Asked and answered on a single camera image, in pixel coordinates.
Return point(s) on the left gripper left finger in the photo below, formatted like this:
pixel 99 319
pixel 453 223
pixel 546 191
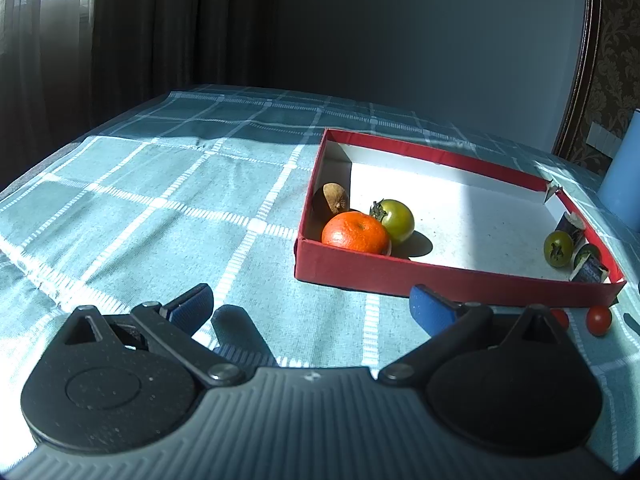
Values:
pixel 168 330

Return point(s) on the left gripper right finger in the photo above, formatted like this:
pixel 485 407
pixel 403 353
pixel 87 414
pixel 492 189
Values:
pixel 454 329

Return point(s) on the red cherry tomato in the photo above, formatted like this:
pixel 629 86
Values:
pixel 598 320
pixel 562 318

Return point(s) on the large green tomato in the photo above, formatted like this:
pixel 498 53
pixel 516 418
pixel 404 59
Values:
pixel 396 218

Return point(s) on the green cucumber piece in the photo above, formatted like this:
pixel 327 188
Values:
pixel 558 249

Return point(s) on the orange mandarin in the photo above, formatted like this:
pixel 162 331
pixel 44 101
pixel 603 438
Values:
pixel 358 232

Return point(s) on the brown kiwi fruit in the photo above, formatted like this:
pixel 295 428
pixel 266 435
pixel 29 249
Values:
pixel 337 199

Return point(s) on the red cardboard tray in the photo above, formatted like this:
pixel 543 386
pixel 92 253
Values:
pixel 479 228

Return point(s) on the teal checkered tablecloth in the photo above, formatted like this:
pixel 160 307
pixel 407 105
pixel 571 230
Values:
pixel 207 186

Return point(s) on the blue electric kettle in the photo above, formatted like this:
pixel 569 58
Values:
pixel 620 188

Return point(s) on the dark brown curtain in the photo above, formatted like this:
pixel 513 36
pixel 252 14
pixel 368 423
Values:
pixel 70 65

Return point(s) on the white wall switch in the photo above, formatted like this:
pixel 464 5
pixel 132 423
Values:
pixel 603 141

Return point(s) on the dark wooden headboard frame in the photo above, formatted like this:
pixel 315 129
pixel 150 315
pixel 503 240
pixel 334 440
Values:
pixel 605 87

